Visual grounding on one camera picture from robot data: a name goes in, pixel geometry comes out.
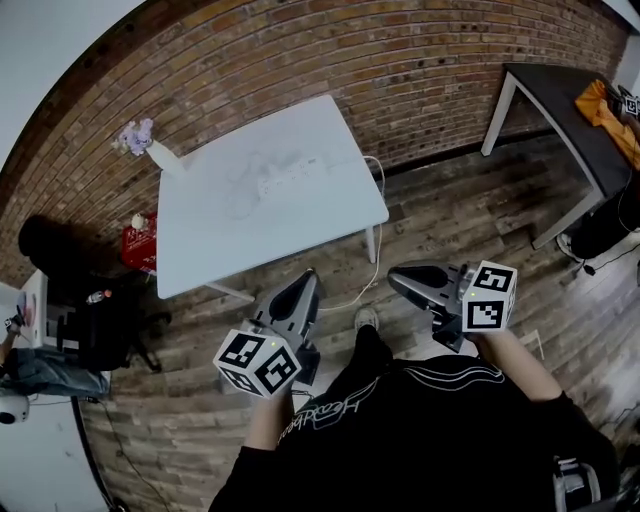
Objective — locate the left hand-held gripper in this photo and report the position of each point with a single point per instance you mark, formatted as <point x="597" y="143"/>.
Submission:
<point x="250" y="360"/>

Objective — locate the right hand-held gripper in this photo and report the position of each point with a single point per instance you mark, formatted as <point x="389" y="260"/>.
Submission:
<point x="487" y="300"/>

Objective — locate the white power strip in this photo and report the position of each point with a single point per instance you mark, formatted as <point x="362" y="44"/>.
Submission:
<point x="290" y="177"/>

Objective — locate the person's right forearm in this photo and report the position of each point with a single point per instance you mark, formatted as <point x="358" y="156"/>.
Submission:
<point x="520" y="365"/>

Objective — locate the person's left forearm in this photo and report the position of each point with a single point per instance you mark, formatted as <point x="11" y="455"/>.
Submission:
<point x="267" y="420"/>

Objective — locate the person's white shoe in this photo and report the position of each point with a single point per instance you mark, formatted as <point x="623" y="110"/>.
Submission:
<point x="367" y="316"/>

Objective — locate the person's black trouser leg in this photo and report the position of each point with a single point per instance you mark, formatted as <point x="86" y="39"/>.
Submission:
<point x="372" y="352"/>

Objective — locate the person's black shirt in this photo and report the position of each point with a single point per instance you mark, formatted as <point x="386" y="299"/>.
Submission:
<point x="425" y="440"/>

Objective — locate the red box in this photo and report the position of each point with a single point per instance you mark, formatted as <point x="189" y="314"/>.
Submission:
<point x="140" y="247"/>

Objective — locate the black office chair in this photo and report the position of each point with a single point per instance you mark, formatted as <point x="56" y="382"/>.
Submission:
<point x="105" y="335"/>

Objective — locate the clear bottle with orange cap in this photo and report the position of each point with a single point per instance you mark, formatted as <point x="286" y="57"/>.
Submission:
<point x="97" y="297"/>

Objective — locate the white vase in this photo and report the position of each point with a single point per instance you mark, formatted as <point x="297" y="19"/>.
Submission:
<point x="165" y="157"/>

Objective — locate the black bag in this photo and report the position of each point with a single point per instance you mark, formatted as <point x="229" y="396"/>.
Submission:
<point x="55" y="250"/>

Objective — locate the orange cloth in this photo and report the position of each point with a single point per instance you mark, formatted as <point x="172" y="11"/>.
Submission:
<point x="600" y="115"/>

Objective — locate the grey metal device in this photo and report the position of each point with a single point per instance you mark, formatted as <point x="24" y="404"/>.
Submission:
<point x="575" y="482"/>

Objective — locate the white cabinet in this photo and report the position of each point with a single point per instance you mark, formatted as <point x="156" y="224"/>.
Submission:
<point x="35" y="310"/>

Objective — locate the white desk with black edge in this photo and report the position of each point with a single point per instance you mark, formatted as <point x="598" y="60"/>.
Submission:
<point x="40" y="465"/>

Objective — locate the dark table with white frame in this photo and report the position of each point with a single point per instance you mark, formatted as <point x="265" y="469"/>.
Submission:
<point x="570" y="115"/>

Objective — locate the white round camera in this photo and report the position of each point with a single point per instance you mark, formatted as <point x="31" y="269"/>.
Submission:
<point x="10" y="412"/>

